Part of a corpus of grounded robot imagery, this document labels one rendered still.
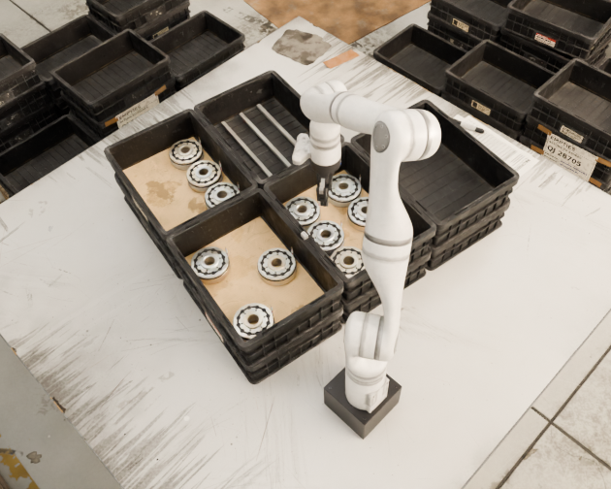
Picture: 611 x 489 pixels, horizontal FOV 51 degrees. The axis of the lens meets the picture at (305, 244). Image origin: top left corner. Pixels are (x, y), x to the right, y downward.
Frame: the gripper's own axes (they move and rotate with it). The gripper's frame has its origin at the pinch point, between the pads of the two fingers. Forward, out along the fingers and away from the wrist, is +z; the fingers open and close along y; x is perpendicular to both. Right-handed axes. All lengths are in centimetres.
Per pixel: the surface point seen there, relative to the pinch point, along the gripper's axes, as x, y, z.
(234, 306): 19.9, -27.1, 17.3
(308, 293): 1.4, -20.3, 17.3
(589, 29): -91, 151, 50
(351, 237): -7.1, -0.4, 17.3
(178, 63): 89, 119, 62
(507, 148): -52, 53, 30
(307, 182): 8.0, 15.1, 14.6
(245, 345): 11.9, -42.5, 7.3
